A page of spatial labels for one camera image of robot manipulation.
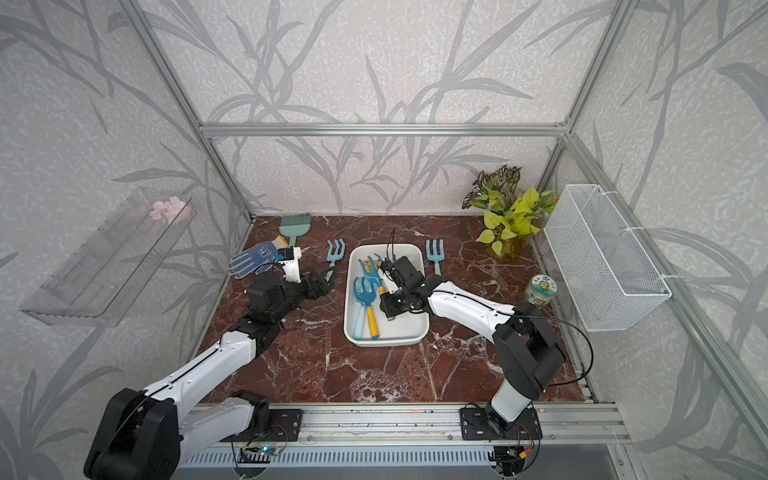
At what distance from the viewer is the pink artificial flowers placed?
2.50ft

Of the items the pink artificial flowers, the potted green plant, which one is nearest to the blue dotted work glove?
the pink artificial flowers

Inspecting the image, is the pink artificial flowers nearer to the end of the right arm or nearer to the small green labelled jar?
the end of the right arm

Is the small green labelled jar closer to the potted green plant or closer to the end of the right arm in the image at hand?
the potted green plant

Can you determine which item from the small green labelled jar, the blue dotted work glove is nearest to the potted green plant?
the small green labelled jar

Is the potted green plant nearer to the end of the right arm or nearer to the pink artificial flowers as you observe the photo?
the end of the right arm

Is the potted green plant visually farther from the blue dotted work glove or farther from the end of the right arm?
the blue dotted work glove

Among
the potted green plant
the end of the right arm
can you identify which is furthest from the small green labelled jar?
the end of the right arm

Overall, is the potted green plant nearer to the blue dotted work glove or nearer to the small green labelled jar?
the small green labelled jar

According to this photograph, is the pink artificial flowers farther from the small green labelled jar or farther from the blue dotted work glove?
the small green labelled jar

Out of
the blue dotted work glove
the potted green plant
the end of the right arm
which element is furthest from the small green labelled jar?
the blue dotted work glove

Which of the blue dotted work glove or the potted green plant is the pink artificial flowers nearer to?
the blue dotted work glove

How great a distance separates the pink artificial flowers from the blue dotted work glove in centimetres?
32

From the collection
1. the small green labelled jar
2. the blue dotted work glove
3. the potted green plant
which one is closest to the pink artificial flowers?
the blue dotted work glove

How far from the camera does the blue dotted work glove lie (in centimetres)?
→ 107
